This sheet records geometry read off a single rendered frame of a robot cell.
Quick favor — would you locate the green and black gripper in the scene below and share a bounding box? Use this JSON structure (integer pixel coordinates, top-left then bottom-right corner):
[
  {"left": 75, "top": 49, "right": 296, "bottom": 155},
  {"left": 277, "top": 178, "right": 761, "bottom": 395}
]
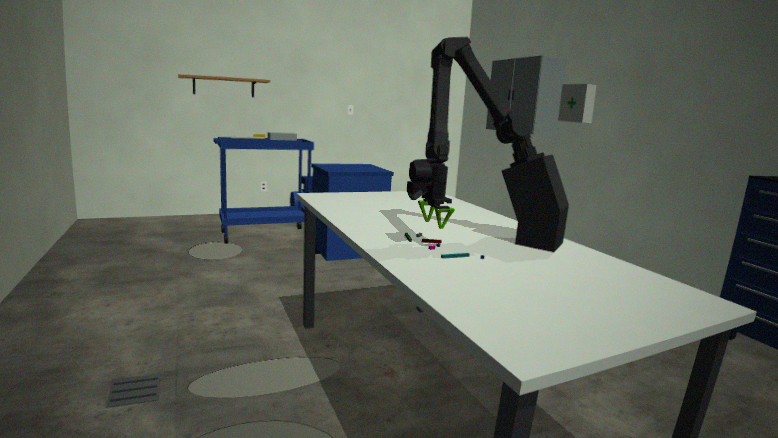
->
[{"left": 418, "top": 182, "right": 455, "bottom": 229}]

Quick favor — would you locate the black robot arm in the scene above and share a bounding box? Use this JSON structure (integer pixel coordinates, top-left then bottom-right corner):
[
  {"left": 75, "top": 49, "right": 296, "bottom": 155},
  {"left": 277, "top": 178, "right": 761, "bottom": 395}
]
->
[{"left": 407, "top": 37, "right": 545, "bottom": 200}]

